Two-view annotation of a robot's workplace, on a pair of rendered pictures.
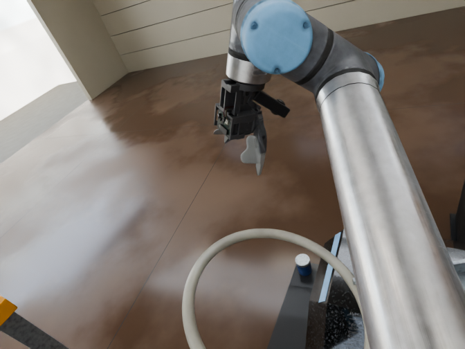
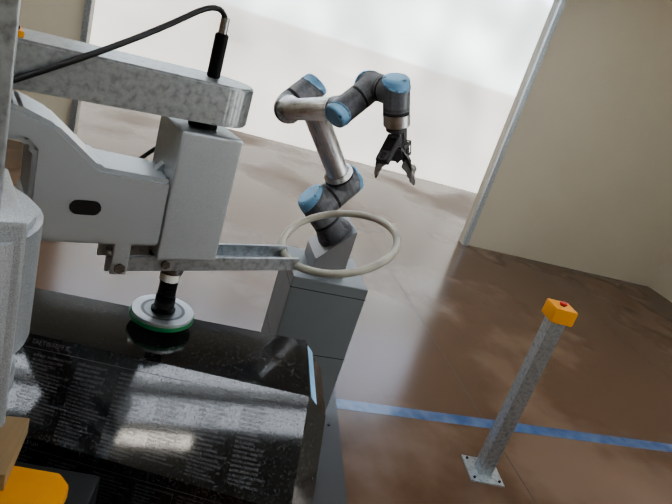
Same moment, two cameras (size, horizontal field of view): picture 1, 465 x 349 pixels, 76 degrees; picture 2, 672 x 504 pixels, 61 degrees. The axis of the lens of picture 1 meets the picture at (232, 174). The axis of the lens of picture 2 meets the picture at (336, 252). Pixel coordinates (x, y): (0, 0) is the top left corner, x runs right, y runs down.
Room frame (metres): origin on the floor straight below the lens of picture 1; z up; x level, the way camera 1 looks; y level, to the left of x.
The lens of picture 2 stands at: (1.83, -1.63, 1.96)
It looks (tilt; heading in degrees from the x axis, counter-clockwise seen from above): 20 degrees down; 131
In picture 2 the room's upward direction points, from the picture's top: 18 degrees clockwise
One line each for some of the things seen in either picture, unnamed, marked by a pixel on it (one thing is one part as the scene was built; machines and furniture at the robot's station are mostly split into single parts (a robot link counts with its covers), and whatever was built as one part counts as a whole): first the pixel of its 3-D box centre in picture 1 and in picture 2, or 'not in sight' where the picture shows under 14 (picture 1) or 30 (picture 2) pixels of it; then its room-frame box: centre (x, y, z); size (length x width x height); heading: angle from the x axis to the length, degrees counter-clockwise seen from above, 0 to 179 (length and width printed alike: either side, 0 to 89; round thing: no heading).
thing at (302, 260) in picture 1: (303, 264); not in sight; (1.24, -0.25, 0.08); 0.10 x 0.10 x 0.13
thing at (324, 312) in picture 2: not in sight; (303, 334); (-0.05, 0.48, 0.43); 0.50 x 0.50 x 0.85; 58
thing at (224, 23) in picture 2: not in sight; (219, 48); (0.29, -0.64, 1.83); 0.04 x 0.04 x 0.17
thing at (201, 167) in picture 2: not in sight; (163, 189); (0.27, -0.72, 1.37); 0.36 x 0.22 x 0.45; 79
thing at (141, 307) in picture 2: not in sight; (162, 310); (0.29, -0.64, 0.92); 0.21 x 0.21 x 0.01
